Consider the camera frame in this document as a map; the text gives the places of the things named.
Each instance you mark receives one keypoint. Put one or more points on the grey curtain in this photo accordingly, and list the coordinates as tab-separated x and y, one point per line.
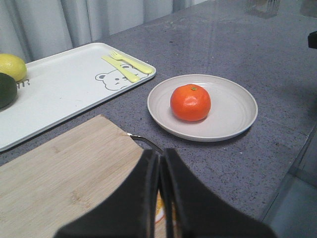
35	29

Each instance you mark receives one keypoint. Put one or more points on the clear acrylic stand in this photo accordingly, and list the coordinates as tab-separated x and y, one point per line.
263	8

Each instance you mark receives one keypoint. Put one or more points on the yellow lemon right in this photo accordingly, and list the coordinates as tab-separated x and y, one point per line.
13	66

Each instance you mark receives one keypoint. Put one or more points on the metal cutting board handle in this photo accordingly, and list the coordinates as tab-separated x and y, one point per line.
153	145

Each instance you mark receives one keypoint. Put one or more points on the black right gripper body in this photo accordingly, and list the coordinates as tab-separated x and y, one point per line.
312	40

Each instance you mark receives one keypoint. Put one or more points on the yellow plastic fork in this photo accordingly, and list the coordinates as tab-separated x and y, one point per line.
143	68

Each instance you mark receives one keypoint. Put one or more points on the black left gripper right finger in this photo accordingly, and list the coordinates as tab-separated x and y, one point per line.
193	211

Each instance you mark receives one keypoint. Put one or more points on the beige round plate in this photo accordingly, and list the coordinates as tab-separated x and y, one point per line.
233	108

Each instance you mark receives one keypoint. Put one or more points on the white rectangular tray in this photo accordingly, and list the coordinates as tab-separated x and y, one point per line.
61	86

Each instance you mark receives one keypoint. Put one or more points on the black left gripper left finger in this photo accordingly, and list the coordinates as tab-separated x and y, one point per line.
129	212

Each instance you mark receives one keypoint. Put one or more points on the green lime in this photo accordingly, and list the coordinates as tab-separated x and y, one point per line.
8	90

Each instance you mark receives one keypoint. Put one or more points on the orange tangerine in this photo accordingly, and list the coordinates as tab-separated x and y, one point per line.
190	102

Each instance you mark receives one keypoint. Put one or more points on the yellow plastic knife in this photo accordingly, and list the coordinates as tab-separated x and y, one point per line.
130	76

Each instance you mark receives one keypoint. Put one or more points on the wooden cutting board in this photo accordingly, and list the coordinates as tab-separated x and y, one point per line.
65	178

